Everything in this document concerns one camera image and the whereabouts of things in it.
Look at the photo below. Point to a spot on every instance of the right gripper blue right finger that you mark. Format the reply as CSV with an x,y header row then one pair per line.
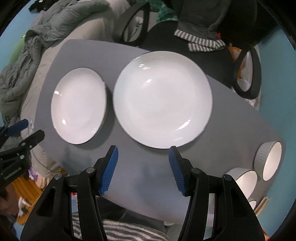
x,y
179,168

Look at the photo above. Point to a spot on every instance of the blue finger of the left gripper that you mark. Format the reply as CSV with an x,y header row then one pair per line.
x,y
32,140
17,128

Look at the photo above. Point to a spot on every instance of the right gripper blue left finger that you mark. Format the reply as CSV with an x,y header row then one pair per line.
x,y
110,162

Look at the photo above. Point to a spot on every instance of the white plate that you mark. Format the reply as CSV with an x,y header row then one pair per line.
x,y
79,105
162,99

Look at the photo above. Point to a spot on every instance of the white ribbed bowl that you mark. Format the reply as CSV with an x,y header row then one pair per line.
x,y
252,204
267,159
246,179

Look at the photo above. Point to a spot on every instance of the person left hand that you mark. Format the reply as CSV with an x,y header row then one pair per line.
x,y
9,205

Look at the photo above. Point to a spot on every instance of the grey quilted duvet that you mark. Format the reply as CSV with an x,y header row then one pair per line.
x,y
54,25

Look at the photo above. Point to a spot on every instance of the striped grey white fabric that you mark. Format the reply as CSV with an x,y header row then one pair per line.
x,y
128,225

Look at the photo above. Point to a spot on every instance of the black office chair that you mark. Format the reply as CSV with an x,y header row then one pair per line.
x,y
236,66

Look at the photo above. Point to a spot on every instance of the grey hooded garment on chair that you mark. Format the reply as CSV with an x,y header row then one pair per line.
x,y
211,25

